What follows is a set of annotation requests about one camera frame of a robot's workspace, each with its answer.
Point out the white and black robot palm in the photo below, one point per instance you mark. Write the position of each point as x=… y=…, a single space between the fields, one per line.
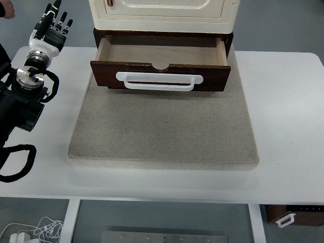
x=51 y=43

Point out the dark wooden drawer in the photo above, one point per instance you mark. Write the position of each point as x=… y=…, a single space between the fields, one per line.
x=162 y=54

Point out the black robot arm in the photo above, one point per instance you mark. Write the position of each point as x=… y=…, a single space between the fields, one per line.
x=29 y=87

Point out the cream upper cabinet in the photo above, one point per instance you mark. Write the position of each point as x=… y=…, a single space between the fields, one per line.
x=165 y=16

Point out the dark wooden cabinet base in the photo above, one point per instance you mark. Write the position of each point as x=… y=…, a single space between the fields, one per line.
x=227 y=38

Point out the person's hand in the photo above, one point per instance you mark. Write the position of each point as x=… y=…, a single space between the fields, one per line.
x=7 y=9

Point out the grey felt mat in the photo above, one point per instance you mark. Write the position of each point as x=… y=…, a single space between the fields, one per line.
x=165 y=130

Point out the white table leg left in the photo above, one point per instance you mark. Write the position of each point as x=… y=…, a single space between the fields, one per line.
x=70 y=221

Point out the white table leg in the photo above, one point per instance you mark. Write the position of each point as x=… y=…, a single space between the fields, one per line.
x=70 y=221
x=257 y=223

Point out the white power adapter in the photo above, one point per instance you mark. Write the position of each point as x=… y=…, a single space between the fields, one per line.
x=20 y=238

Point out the white table leg right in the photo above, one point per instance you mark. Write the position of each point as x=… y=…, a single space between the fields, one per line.
x=257 y=223

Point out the white drawer handle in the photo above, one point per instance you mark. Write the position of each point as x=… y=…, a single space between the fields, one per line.
x=159 y=81

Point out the brown box with white handle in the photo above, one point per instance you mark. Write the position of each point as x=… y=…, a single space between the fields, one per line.
x=304 y=215

